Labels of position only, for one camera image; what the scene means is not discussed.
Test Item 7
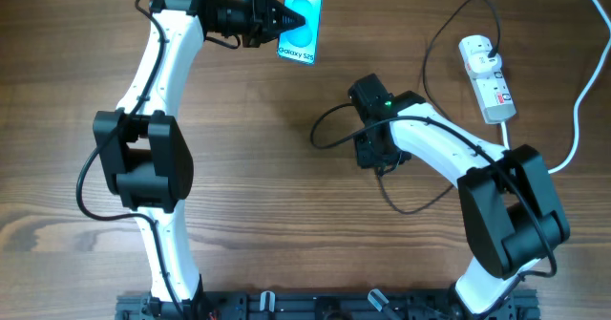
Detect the turquoise screen smartphone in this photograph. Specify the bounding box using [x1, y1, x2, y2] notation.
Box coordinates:
[277, 0, 323, 65]

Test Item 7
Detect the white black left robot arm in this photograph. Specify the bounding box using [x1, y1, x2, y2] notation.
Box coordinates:
[91, 0, 306, 319]

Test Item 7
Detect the white power strip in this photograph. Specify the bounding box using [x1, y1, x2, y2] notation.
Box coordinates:
[458, 35, 516, 124]

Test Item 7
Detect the white power strip cord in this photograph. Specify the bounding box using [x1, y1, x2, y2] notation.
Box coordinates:
[499, 0, 611, 176]

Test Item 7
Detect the white USB wall charger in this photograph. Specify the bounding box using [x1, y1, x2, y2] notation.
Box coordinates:
[465, 53, 502, 79]

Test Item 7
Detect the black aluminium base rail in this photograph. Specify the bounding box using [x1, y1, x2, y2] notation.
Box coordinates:
[115, 289, 541, 320]

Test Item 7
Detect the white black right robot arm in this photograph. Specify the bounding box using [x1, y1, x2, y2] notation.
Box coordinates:
[348, 74, 570, 319]

